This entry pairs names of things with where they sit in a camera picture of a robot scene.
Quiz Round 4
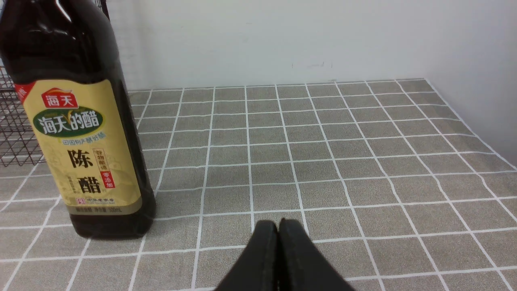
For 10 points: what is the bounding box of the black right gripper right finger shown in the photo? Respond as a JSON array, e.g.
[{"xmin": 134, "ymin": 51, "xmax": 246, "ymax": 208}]
[{"xmin": 278, "ymin": 219, "xmax": 354, "ymax": 291}]

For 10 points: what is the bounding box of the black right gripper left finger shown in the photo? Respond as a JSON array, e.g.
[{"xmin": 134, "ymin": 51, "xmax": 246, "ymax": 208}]
[{"xmin": 215, "ymin": 220, "xmax": 278, "ymax": 291}]

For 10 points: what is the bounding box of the dark vinegar bottle yellow label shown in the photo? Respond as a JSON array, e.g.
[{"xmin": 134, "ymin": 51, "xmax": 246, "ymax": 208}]
[{"xmin": 0, "ymin": 0, "xmax": 156, "ymax": 240}]

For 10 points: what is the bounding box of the grey checked tablecloth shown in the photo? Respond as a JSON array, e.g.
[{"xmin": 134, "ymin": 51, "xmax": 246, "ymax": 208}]
[{"xmin": 1, "ymin": 79, "xmax": 516, "ymax": 291}]

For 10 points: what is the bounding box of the black wire mesh shelf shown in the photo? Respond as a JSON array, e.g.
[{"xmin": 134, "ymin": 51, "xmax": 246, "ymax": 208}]
[{"xmin": 1, "ymin": 0, "xmax": 131, "ymax": 166}]

